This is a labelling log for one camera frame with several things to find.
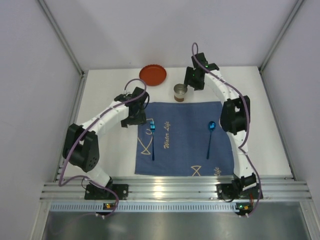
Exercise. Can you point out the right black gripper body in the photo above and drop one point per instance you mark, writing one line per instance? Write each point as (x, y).
(192, 81)

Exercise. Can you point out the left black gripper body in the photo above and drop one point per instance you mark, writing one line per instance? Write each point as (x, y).
(136, 118)

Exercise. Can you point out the metal cup with brown base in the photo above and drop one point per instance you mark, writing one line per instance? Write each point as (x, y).
(180, 91)

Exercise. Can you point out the blue metal fork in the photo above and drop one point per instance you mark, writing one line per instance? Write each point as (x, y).
(152, 129)

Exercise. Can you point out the orange round plate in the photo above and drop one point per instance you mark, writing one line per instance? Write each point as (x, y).
(153, 75)

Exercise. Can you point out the blue metal spoon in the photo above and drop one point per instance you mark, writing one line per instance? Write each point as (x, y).
(211, 128)

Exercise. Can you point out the blue fish-print placemat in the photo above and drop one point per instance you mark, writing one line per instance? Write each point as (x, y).
(181, 140)

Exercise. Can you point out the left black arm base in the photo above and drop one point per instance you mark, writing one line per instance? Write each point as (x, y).
(95, 193)

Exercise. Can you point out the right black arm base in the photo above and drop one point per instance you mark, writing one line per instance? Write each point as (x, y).
(227, 193)

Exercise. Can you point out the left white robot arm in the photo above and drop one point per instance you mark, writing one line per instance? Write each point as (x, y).
(81, 145)

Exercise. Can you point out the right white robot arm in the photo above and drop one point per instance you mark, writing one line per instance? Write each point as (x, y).
(234, 118)

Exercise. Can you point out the left aluminium frame post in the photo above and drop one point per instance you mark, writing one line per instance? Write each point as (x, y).
(60, 35)

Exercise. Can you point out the aluminium frame post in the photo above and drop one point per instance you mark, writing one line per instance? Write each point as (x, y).
(60, 35)
(298, 4)

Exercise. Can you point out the right aluminium frame post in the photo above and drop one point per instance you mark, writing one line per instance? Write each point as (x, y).
(298, 4)

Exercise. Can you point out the aluminium mounting rail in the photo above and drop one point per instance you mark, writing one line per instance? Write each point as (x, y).
(169, 189)

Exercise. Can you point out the slotted grey cable duct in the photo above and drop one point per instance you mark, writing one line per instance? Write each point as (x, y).
(148, 207)

